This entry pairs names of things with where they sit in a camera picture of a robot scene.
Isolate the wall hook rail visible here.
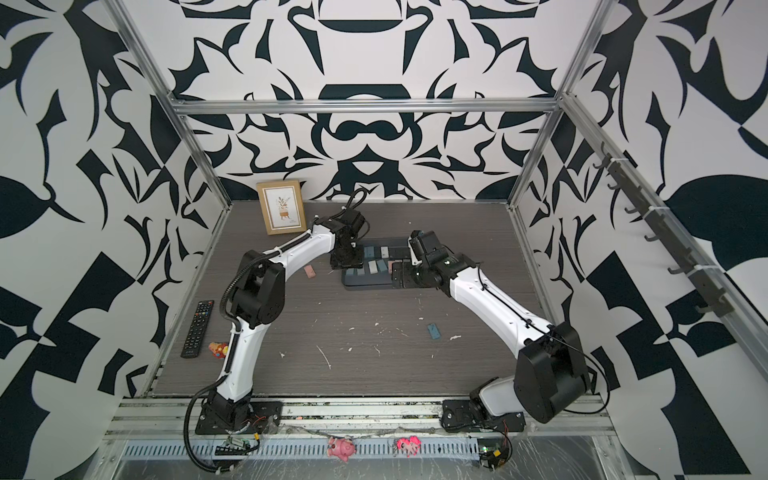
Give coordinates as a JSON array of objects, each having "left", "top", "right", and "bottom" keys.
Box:
[{"left": 594, "top": 143, "right": 737, "bottom": 318}]

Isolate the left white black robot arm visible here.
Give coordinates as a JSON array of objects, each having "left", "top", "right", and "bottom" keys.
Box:
[{"left": 204, "top": 208, "right": 367, "bottom": 431}]

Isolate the small red yellow toy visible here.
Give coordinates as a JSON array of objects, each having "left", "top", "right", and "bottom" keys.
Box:
[{"left": 208, "top": 342, "right": 229, "bottom": 359}]

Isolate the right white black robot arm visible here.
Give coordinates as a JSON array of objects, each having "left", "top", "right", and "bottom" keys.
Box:
[{"left": 392, "top": 230, "right": 589, "bottom": 423}]

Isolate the black corrugated cable hose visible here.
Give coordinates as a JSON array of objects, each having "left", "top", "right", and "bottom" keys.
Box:
[{"left": 182, "top": 383, "right": 235, "bottom": 475}]

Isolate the dark grey storage box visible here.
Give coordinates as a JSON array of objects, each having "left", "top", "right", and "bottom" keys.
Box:
[{"left": 341, "top": 237, "right": 410, "bottom": 291}]

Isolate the pink clip toy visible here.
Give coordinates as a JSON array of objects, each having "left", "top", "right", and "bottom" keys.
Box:
[{"left": 395, "top": 436, "right": 422, "bottom": 458}]

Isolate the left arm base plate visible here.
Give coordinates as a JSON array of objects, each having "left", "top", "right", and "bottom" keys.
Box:
[{"left": 194, "top": 401, "right": 284, "bottom": 436}]

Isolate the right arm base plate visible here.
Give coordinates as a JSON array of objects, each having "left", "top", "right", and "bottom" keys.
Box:
[{"left": 440, "top": 399, "right": 526, "bottom": 433}]

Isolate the pink pig toy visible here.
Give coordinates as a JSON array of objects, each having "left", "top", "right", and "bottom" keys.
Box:
[{"left": 326, "top": 437, "right": 356, "bottom": 462}]

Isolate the black remote control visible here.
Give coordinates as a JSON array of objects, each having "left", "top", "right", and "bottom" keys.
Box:
[{"left": 180, "top": 300, "right": 215, "bottom": 359}]

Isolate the wooden picture frame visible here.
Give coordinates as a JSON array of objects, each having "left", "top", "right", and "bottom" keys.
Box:
[{"left": 256, "top": 180, "right": 307, "bottom": 235}]

